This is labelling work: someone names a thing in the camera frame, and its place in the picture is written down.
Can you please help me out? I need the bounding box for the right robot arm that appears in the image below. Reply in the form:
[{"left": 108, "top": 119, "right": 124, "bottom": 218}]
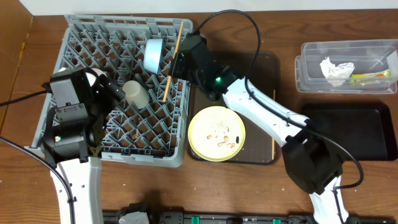
[{"left": 170, "top": 28, "right": 364, "bottom": 223}]

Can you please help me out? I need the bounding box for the black plastic bin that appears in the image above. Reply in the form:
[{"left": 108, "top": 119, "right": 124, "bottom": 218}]
[{"left": 302, "top": 103, "right": 397, "bottom": 161}]

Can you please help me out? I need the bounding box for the pink bowl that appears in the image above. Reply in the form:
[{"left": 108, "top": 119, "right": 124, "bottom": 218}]
[{"left": 85, "top": 68, "right": 104, "bottom": 86}]

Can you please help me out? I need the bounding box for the light blue bowl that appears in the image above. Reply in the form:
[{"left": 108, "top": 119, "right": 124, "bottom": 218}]
[{"left": 144, "top": 39, "right": 164, "bottom": 74}]

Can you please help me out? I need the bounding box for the clear plastic bin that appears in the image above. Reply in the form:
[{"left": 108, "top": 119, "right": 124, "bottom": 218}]
[{"left": 295, "top": 39, "right": 397, "bottom": 95}]

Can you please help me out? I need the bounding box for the dark brown serving tray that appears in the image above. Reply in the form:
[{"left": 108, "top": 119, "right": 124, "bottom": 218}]
[{"left": 188, "top": 50, "right": 281, "bottom": 166}]

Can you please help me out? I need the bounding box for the white plastic cup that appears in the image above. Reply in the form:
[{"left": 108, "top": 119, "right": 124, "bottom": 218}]
[{"left": 123, "top": 80, "right": 150, "bottom": 109}]

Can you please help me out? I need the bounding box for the yellow plate with crumbs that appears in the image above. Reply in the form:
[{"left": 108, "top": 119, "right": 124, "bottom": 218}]
[{"left": 188, "top": 106, "right": 246, "bottom": 162}]

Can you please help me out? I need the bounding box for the grey plastic dish rack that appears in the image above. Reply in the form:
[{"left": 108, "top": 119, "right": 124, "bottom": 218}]
[{"left": 30, "top": 15, "right": 193, "bottom": 167}]

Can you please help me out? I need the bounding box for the white napkin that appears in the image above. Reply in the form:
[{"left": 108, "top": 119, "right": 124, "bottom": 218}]
[{"left": 320, "top": 57, "right": 355, "bottom": 87}]

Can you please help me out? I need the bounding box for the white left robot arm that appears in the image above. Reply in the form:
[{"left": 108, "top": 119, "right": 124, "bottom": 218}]
[{"left": 1, "top": 68, "right": 125, "bottom": 223}]

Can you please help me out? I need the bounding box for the green snack wrapper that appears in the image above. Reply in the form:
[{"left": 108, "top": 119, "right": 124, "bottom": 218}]
[{"left": 349, "top": 69, "right": 391, "bottom": 86}]

